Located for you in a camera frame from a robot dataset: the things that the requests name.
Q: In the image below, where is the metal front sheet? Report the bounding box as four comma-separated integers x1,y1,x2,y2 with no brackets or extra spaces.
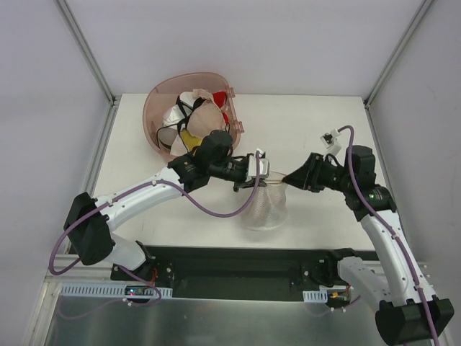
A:
26,282,382,345

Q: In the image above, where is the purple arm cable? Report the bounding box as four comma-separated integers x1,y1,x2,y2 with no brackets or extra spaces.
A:
48,151,266,307
333,125,442,346

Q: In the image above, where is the pink translucent plastic basket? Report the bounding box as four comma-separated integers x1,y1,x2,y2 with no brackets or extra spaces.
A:
143,72,244,161

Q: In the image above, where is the aluminium frame post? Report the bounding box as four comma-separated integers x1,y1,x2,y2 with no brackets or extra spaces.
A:
53,0,117,106
362,0,437,109

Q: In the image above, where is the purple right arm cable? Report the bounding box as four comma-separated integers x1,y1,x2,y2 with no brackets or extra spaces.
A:
333,125,442,346

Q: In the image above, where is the white bra black trim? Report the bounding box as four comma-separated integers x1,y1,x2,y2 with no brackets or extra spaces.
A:
156,92,202,156

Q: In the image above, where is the white mesh laundry bag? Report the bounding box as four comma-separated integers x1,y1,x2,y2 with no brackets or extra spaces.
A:
240,172,288,231

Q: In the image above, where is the right white cable duct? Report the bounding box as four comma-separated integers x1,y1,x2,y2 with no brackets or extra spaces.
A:
303,290,328,303

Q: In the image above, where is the yellow bra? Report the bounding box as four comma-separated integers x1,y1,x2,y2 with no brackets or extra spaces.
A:
179,130,202,151

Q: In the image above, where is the left white cable duct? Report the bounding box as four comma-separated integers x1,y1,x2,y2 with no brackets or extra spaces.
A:
61,283,173,299

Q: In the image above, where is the left aluminium frame post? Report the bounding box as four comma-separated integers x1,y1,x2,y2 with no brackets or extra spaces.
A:
53,0,117,106

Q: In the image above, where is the white cable duct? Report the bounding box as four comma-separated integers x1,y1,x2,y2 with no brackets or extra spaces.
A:
303,290,328,303
61,283,173,299

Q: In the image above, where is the red bra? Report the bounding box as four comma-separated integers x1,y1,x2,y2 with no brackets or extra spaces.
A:
212,91,230,133

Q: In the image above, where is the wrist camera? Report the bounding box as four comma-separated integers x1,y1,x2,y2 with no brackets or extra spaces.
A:
320,129,342,156
246,148,270,181

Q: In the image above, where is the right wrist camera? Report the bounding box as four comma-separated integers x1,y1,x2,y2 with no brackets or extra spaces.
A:
320,129,342,156

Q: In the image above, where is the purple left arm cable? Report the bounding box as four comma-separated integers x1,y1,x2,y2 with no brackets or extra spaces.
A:
48,151,266,307

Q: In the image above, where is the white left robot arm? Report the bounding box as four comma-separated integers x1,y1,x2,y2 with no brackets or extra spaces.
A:
64,130,269,281

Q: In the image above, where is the right aluminium frame post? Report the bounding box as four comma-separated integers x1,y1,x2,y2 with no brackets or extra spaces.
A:
362,0,437,109

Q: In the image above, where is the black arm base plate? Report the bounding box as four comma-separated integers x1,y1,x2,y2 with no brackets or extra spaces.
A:
110,247,379,302

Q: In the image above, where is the front aluminium frame rail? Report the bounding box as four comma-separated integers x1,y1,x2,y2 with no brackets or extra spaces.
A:
45,254,112,283

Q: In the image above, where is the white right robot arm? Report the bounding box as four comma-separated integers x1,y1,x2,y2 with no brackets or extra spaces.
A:
283,145,455,345

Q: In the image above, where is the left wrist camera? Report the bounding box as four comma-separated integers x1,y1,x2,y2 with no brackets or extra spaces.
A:
246,148,270,181

